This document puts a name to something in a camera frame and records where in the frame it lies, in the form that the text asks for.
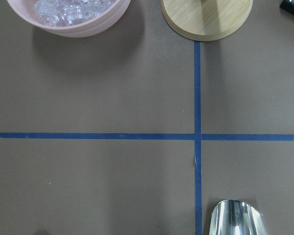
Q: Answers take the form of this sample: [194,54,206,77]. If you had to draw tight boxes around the wooden round base stand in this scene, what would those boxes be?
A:
[160,0,253,42]

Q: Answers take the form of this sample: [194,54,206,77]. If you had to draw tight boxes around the pink bowl of ice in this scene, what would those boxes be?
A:
[8,0,130,38]

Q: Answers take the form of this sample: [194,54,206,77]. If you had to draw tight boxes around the metal ice scoop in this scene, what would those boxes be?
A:
[209,200,269,235]

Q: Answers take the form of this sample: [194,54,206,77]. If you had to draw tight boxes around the black smartphone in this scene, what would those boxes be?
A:
[279,0,294,23]

